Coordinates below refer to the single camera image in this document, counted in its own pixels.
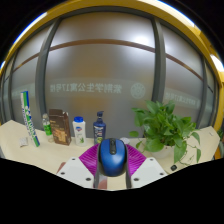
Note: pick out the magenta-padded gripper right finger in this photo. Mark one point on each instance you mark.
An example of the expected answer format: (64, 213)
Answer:
(146, 170)

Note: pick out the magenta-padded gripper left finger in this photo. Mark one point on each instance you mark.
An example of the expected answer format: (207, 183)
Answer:
(78, 171)

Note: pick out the blue computer mouse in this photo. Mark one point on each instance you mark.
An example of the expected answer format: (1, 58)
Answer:
(112, 158)

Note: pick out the small white jar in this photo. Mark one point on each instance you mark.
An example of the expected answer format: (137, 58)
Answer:
(126, 140)

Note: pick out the white bottle with blue cap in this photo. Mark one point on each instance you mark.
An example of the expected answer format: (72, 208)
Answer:
(79, 133)

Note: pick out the green plant in white pot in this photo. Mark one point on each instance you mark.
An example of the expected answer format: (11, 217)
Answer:
(160, 131)

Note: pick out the dark blue pump bottle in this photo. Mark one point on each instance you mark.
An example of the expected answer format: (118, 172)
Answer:
(99, 130)

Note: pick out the brown carton box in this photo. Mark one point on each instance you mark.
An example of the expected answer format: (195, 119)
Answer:
(60, 128)

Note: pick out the clear bottle with green label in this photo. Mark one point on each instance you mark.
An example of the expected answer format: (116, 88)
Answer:
(47, 128)

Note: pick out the small white packet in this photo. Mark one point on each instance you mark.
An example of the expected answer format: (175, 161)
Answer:
(23, 142)

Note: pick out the white and green tube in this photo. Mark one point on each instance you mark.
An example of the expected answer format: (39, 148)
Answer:
(30, 120)

